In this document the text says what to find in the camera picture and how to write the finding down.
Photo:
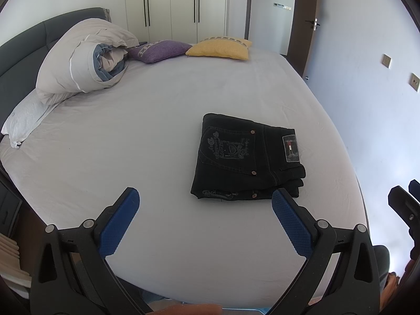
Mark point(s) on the yellow pillow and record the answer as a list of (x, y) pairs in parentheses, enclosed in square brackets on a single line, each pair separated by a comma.
[(220, 49)]

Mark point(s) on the dark grey headboard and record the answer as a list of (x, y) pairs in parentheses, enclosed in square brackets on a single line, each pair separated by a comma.
[(19, 52)]

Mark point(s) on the beige wall switch plate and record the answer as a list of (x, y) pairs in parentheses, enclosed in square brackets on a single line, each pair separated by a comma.
[(386, 60), (414, 82)]

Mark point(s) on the black pants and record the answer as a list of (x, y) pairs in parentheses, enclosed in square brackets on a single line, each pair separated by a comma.
[(236, 157)]

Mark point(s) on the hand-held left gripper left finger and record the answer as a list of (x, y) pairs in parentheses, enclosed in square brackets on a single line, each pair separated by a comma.
[(121, 223)]

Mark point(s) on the beige slatted object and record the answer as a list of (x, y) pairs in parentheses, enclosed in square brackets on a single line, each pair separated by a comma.
[(13, 262)]

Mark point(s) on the cream wardrobe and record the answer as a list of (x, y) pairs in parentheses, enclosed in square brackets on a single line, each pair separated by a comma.
[(180, 6)]

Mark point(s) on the folded grey duvet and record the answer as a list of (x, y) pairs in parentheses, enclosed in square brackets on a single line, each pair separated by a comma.
[(65, 65)]

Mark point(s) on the bed with white sheet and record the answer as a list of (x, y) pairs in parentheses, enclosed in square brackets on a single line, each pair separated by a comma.
[(131, 137)]

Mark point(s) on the long wall switch panel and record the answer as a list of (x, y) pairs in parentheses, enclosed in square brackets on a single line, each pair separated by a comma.
[(282, 6)]

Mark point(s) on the purple pillow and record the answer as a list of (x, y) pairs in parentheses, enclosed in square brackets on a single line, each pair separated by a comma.
[(160, 51)]

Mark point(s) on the white pillow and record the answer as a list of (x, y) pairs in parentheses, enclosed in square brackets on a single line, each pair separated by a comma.
[(26, 118)]

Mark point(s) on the brown door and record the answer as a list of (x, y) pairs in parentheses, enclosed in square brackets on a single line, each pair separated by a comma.
[(300, 39)]

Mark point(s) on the dark nightstand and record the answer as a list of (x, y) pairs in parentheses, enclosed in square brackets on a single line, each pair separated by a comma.
[(8, 203)]

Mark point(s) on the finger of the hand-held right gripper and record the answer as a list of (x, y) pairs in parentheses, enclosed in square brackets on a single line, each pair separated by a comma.
[(403, 206), (415, 188)]

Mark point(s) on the person's left hand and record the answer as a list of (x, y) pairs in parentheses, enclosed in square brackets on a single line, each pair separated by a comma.
[(190, 310)]

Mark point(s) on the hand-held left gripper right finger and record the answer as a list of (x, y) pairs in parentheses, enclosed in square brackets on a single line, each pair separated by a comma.
[(292, 226)]

